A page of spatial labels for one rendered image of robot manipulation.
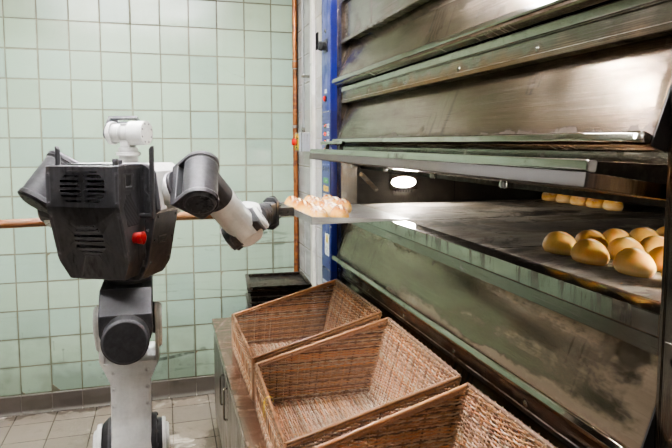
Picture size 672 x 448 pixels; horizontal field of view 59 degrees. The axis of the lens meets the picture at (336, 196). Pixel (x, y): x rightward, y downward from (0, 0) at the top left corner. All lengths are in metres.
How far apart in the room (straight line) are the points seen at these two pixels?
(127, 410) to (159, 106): 2.02
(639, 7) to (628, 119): 0.18
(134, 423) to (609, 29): 1.49
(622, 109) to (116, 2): 2.87
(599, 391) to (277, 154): 2.61
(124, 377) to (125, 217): 0.49
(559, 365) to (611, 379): 0.14
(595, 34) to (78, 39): 2.81
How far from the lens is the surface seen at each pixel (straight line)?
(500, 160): 1.18
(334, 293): 2.67
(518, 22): 1.38
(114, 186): 1.50
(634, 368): 1.20
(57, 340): 3.67
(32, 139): 3.52
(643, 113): 1.10
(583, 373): 1.28
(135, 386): 1.80
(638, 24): 1.15
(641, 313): 1.14
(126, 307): 1.61
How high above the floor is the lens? 1.45
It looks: 5 degrees down
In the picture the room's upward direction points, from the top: straight up
